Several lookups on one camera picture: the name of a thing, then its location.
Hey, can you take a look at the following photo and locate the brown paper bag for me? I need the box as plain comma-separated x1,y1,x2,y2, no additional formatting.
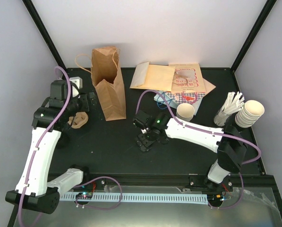
75,46,126,121

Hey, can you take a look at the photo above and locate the black sleeved paper cup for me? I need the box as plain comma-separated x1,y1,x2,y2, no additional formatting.
140,146,151,152

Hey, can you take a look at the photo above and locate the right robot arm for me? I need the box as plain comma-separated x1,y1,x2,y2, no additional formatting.
133,111,248,191

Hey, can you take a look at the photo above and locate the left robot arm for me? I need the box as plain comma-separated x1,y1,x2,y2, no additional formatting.
5,77,91,214

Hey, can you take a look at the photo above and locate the brown cardboard cup carrier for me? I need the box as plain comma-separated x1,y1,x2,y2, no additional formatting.
68,112,88,129

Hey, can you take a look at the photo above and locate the white paper cup stack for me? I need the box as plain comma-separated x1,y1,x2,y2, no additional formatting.
176,103,195,122

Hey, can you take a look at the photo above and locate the blue checkered paper bag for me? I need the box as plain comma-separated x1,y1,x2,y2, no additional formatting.
165,92,206,105

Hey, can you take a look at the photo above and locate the yellow padded envelope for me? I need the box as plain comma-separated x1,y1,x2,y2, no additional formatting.
130,61,175,91

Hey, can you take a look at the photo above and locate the cakes printed paper bag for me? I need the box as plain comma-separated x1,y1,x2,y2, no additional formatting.
169,63,206,94

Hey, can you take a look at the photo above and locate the tan flat paper bag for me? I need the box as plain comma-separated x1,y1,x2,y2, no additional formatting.
203,79,216,96

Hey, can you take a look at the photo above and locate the jar of white stirrers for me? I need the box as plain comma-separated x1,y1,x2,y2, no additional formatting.
214,92,245,126

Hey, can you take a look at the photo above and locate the white lid stack on sleeve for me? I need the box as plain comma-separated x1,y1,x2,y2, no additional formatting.
232,100,265,132

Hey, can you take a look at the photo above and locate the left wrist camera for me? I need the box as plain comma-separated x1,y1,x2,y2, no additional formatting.
69,77,83,98

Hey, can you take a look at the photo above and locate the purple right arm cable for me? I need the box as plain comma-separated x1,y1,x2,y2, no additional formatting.
135,89,262,210

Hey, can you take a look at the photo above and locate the light blue cable duct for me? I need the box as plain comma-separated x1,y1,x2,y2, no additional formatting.
60,192,208,205

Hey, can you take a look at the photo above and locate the black frame post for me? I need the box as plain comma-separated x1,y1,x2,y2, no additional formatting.
22,0,66,69
231,0,277,72

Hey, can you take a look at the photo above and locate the right black frame post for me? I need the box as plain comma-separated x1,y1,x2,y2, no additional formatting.
231,0,277,72

